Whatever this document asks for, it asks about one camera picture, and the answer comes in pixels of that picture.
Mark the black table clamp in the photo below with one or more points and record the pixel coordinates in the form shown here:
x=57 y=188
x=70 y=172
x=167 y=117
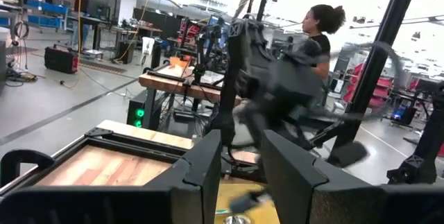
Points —
x=21 y=156

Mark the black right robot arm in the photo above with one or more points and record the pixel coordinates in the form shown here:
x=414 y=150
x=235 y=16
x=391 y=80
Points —
x=277 y=78

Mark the red and black case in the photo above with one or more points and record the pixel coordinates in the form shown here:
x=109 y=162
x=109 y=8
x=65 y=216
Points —
x=60 y=59

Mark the red cart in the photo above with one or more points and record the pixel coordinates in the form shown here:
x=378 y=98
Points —
x=381 y=88

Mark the blue storage bin shelf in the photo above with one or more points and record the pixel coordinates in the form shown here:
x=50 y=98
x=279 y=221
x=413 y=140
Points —
x=48 y=9

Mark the black computer tower green lights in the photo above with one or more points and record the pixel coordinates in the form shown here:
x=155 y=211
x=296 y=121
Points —
x=138 y=113

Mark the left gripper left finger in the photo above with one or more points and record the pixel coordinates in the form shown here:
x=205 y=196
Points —
x=197 y=182

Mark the person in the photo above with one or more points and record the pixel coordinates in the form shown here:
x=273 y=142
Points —
x=322 y=19
x=83 y=5

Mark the wooden workbench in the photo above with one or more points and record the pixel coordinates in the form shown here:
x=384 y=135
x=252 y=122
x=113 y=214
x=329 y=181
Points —
x=166 y=83

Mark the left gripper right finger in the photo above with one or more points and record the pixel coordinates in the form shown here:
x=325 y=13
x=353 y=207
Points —
x=305 y=189

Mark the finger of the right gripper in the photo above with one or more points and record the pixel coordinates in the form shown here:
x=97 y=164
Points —
x=248 y=201

